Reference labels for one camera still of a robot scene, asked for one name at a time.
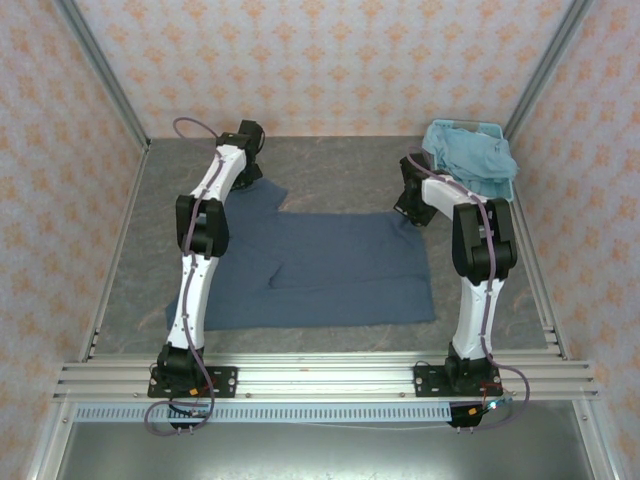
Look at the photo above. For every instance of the aluminium mounting rail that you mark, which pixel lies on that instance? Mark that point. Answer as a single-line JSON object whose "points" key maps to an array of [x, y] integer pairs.
{"points": [[325, 372]]}

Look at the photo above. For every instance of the small controller board green light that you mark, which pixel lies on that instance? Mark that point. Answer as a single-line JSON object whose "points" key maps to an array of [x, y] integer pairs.
{"points": [[495, 404]]}

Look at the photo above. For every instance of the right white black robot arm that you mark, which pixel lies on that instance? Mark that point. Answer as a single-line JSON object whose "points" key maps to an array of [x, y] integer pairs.
{"points": [[482, 245]]}

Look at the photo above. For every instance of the light blue plastic basket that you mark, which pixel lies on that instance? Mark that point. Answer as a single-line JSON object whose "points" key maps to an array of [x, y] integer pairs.
{"points": [[506, 192]]}

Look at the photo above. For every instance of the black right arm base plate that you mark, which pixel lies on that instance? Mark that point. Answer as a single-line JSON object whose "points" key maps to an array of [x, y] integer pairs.
{"points": [[427, 380]]}

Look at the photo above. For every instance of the aluminium side rail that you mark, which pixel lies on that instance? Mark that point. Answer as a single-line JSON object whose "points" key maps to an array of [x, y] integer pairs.
{"points": [[112, 260], [542, 300]]}

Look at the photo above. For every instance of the light blue t-shirt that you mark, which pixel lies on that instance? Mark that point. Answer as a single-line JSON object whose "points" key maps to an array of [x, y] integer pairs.
{"points": [[475, 150]]}

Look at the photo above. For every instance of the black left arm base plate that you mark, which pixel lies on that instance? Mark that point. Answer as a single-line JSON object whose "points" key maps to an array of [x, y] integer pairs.
{"points": [[225, 382]]}

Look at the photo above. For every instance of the dark blue t-shirt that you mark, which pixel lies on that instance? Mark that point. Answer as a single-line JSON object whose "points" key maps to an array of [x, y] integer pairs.
{"points": [[350, 265]]}

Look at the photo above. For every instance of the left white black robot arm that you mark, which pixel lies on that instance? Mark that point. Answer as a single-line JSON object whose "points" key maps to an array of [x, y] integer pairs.
{"points": [[192, 300]]}

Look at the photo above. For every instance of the aluminium corner post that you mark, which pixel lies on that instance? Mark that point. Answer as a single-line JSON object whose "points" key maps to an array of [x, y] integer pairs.
{"points": [[107, 70], [545, 70]]}

